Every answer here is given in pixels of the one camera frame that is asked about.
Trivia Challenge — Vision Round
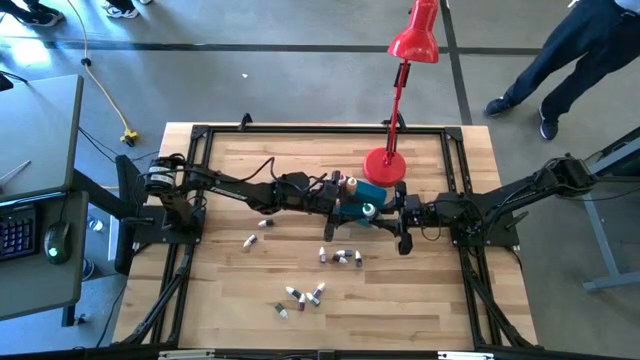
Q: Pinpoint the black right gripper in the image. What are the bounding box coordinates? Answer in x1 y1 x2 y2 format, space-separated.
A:
372 180 437 256

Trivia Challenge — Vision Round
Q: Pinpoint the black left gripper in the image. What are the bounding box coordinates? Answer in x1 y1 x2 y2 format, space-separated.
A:
314 174 360 242

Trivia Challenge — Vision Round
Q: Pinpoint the teal plastic bin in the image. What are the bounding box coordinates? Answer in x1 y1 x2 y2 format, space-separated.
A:
338 179 389 230

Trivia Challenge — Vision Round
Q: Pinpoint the red desk lamp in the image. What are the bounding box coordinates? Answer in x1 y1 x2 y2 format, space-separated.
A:
363 0 441 189

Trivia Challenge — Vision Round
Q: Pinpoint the grey metal table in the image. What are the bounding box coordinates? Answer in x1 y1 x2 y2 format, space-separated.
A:
551 124 640 294

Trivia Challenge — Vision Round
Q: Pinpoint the black desk base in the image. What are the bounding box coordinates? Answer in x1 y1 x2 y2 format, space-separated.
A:
72 153 151 275

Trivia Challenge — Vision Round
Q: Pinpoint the person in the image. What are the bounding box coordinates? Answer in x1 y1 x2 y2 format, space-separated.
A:
483 0 640 142

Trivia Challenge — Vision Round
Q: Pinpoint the black computer mouse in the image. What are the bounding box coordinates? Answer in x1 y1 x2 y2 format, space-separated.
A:
43 220 72 265

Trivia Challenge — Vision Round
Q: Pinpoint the dark grey keyboard desk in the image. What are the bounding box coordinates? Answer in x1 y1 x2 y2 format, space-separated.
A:
0 189 90 322

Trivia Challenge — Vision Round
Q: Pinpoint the black keyboard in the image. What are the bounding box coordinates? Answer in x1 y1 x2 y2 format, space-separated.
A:
0 203 38 262

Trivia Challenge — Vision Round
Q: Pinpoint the grey metal rod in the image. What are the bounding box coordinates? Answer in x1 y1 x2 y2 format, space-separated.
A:
0 159 32 186

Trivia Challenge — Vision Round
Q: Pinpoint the black aluminium table frame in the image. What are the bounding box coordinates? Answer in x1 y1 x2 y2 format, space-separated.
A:
112 122 539 360

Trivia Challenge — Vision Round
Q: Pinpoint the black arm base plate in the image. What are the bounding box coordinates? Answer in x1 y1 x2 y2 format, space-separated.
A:
449 207 521 249
132 205 206 246

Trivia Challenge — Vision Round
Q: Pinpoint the silver metal bracket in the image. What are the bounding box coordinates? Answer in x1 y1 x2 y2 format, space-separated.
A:
158 349 216 360
437 351 495 360

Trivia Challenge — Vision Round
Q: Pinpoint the black floor cable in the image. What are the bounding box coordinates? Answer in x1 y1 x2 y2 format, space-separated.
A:
77 125 161 164

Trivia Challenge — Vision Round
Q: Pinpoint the yellow extension cord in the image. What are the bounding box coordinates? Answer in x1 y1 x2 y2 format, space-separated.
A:
65 0 141 148

